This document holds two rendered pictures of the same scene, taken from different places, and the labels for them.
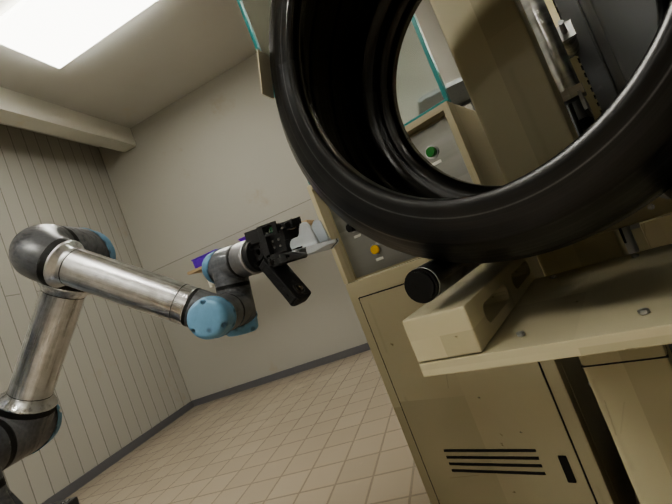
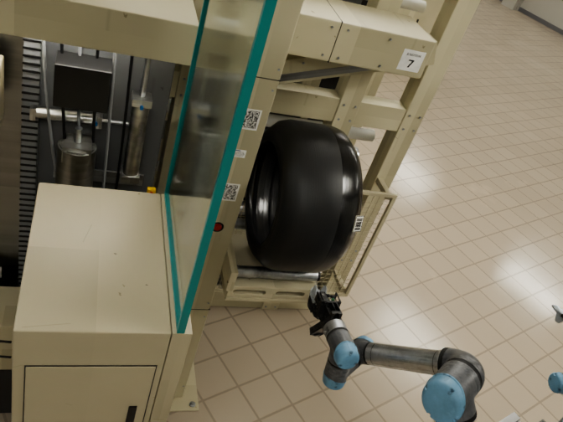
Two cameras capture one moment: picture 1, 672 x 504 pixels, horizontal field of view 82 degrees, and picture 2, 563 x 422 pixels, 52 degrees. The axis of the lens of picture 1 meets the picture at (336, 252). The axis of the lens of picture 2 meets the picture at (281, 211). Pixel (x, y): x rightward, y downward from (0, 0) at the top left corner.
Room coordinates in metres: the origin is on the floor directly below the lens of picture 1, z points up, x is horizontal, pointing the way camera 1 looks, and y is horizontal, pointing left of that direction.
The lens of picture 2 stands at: (2.13, 0.55, 2.37)
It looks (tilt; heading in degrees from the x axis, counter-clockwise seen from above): 35 degrees down; 208
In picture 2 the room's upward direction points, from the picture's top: 20 degrees clockwise
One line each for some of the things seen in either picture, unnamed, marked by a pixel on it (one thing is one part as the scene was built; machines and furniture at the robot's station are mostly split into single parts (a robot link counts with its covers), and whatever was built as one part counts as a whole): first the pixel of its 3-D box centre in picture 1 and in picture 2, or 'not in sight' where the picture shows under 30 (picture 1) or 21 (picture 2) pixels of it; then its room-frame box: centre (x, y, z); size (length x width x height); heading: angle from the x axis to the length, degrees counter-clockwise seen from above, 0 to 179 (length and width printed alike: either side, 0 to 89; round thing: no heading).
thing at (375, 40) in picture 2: not in sight; (343, 32); (0.26, -0.46, 1.71); 0.61 x 0.25 x 0.15; 142
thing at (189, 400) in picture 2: not in sight; (167, 385); (0.75, -0.44, 0.01); 0.27 x 0.27 x 0.02; 52
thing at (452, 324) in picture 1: (480, 295); (271, 285); (0.62, -0.19, 0.83); 0.36 x 0.09 x 0.06; 142
